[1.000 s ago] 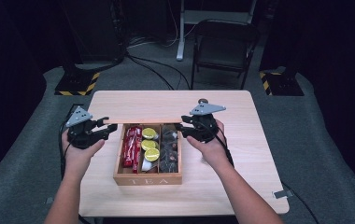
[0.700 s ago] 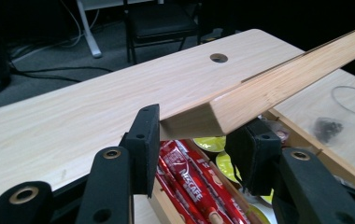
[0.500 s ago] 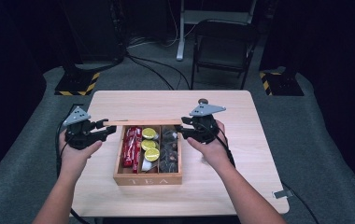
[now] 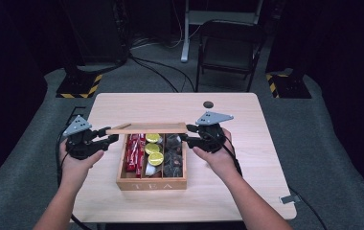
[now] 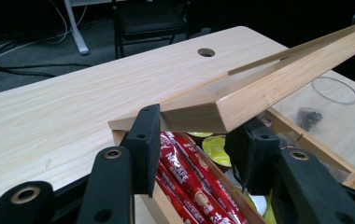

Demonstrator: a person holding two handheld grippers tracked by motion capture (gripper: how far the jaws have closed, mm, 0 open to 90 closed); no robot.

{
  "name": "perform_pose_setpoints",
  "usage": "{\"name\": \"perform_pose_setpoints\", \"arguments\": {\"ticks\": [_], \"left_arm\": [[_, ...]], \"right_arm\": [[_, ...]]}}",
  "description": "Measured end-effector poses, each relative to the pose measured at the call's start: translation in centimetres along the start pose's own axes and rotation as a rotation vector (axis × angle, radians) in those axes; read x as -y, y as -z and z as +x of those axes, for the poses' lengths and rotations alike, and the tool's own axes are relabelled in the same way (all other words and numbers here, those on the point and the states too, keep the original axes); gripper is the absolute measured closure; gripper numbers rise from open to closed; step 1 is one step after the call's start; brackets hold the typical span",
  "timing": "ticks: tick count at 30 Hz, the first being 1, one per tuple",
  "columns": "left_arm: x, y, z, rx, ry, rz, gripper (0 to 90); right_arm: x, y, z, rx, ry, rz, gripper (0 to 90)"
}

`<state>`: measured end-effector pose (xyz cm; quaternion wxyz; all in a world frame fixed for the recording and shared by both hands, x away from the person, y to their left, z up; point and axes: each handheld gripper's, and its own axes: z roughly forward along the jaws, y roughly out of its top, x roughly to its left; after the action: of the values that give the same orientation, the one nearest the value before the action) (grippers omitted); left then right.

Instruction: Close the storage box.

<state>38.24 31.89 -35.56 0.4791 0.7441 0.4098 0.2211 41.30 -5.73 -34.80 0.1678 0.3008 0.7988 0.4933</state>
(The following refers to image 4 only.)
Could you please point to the person's left hand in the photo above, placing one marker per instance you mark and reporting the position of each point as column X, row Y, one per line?
column 74, row 169

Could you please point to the black table grommet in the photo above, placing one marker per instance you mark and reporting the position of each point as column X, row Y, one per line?
column 208, row 104

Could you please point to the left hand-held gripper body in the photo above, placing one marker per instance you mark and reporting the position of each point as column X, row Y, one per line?
column 81, row 143

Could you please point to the white desk frame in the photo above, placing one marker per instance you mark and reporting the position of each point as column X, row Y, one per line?
column 186, row 38

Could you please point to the person's right hand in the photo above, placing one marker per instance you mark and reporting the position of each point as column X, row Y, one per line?
column 218, row 163

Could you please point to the red sachet packet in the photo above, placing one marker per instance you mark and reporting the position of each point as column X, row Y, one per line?
column 140, row 156
column 131, row 153

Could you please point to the wooden box lid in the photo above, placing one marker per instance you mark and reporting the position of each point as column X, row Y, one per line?
column 148, row 128

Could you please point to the black folding chair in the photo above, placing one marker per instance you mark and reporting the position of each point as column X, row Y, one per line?
column 231, row 48

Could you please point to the wooden compartment box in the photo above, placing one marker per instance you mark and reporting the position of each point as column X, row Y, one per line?
column 151, row 184

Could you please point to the white sachet packet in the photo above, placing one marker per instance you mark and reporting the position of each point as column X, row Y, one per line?
column 150, row 170

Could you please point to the dark tea packet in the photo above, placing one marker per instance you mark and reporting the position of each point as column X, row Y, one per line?
column 174, row 143
column 173, row 164

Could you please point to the black yellow striped stand base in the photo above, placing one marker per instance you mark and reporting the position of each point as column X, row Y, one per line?
column 285, row 86
column 79, row 87

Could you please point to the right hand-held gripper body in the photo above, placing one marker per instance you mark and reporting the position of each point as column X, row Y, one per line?
column 210, row 137

